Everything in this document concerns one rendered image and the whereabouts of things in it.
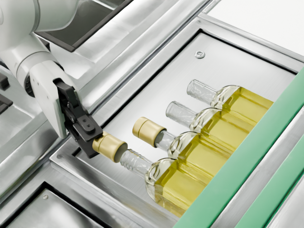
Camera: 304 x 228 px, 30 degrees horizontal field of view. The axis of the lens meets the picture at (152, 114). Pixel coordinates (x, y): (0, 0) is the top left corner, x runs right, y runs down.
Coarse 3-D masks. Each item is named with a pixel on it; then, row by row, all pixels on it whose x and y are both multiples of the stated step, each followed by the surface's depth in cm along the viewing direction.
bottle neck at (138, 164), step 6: (126, 150) 85; (132, 150) 85; (126, 156) 84; (132, 156) 84; (138, 156) 84; (120, 162) 85; (126, 162) 84; (132, 162) 84; (138, 162) 83; (144, 162) 83; (150, 162) 83; (132, 168) 84; (138, 168) 83; (144, 168) 83; (138, 174) 84; (144, 174) 83
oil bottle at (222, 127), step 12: (216, 108) 87; (192, 120) 88; (204, 120) 86; (216, 120) 86; (228, 120) 85; (240, 120) 85; (204, 132) 85; (216, 132) 84; (228, 132) 84; (240, 132) 84; (228, 144) 83
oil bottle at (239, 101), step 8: (224, 88) 90; (232, 88) 90; (240, 88) 90; (216, 96) 89; (224, 96) 89; (232, 96) 89; (240, 96) 88; (248, 96) 88; (256, 96) 88; (216, 104) 89; (224, 104) 88; (232, 104) 87; (240, 104) 87; (248, 104) 87; (256, 104) 87; (264, 104) 87; (232, 112) 87; (240, 112) 86; (248, 112) 86; (256, 112) 86; (264, 112) 86; (248, 120) 86; (256, 120) 85
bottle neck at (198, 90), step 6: (192, 84) 93; (198, 84) 92; (204, 84) 93; (186, 90) 93; (192, 90) 93; (198, 90) 92; (204, 90) 92; (210, 90) 91; (216, 90) 91; (192, 96) 94; (198, 96) 92; (204, 96) 92; (210, 96) 91; (204, 102) 92
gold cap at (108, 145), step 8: (104, 136) 87; (112, 136) 87; (96, 144) 87; (104, 144) 86; (112, 144) 86; (120, 144) 85; (104, 152) 86; (112, 152) 85; (120, 152) 88; (112, 160) 86
